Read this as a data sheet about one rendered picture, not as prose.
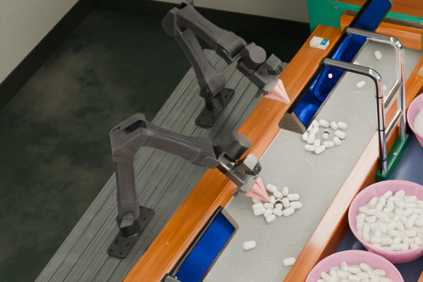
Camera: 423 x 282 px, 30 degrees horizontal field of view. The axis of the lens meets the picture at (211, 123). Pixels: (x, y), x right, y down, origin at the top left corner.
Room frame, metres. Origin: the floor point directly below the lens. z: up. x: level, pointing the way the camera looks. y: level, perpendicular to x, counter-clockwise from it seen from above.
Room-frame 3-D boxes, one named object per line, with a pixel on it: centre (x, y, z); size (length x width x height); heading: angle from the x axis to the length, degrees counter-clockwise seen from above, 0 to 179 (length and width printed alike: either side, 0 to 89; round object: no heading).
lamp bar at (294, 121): (1.78, -0.41, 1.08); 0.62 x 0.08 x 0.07; 138
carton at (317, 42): (2.22, -0.45, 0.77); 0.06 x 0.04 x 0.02; 48
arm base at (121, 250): (1.66, 0.33, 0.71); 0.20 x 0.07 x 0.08; 143
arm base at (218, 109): (2.14, -0.03, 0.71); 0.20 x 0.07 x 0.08; 143
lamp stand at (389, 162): (1.72, -0.47, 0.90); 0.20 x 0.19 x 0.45; 138
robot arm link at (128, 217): (1.67, 0.32, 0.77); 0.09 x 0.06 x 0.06; 1
